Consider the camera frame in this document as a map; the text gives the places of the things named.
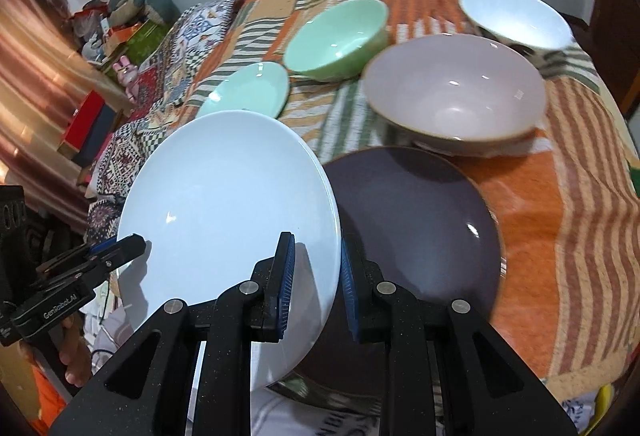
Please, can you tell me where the person's left hand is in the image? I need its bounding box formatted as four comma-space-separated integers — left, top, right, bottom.
59, 316, 95, 388

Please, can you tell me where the brown striped curtain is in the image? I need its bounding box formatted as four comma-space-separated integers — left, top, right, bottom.
0, 0, 131, 227

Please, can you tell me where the purple plate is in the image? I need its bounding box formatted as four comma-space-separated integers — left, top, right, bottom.
280, 146, 506, 409

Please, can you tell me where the pink plush rabbit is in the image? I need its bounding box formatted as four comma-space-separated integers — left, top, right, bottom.
112, 56, 142, 98

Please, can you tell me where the pink bowl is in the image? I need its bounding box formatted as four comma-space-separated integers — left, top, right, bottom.
361, 34, 547, 157

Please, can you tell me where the white bowl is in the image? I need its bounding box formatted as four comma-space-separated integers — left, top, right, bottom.
459, 0, 575, 54

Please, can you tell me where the striped patchwork blanket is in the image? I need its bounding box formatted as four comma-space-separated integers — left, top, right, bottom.
190, 0, 636, 382

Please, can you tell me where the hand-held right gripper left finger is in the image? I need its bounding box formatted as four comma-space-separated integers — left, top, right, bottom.
47, 231, 297, 436

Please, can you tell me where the geometric patterned blanket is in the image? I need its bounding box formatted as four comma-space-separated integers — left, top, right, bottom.
85, 41, 221, 237

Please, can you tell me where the white plate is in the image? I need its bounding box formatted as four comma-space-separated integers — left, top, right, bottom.
116, 110, 342, 391

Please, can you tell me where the wooden door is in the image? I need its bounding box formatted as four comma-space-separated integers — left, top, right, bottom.
590, 0, 640, 117

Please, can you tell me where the green bowl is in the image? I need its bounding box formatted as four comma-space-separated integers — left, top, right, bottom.
283, 0, 390, 82

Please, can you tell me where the red box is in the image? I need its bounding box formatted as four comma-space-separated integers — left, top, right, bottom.
62, 89, 108, 154

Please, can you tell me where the white printed cloth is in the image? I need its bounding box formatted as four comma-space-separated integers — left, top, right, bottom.
250, 383, 396, 436

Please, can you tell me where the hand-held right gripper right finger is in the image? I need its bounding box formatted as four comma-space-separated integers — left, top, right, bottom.
340, 241, 581, 436

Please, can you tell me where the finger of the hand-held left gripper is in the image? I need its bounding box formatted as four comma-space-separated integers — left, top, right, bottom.
36, 239, 121, 278
75, 234, 147, 286

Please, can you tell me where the small green plate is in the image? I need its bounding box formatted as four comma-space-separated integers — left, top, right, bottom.
195, 61, 291, 119

